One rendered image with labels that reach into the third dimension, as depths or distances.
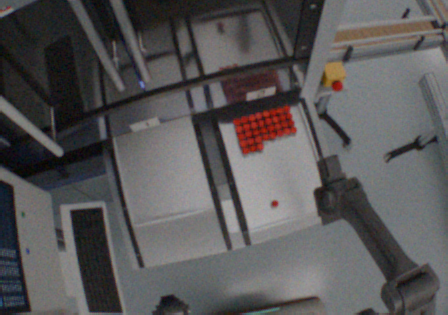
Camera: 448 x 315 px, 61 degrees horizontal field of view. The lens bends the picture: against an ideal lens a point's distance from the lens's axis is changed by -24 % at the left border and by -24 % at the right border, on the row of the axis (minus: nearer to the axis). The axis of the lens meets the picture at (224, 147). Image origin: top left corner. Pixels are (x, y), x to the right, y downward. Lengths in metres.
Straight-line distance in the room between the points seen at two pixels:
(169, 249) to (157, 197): 0.17
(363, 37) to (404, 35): 0.19
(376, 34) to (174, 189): 0.91
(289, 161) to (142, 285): 1.18
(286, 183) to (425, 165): 1.33
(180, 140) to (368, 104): 1.34
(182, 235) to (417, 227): 1.49
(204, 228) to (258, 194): 0.19
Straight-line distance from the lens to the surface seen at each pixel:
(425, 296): 0.78
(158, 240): 1.47
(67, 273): 1.65
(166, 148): 1.51
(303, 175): 1.49
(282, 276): 2.34
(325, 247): 2.37
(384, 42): 1.69
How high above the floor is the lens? 2.33
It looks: 75 degrees down
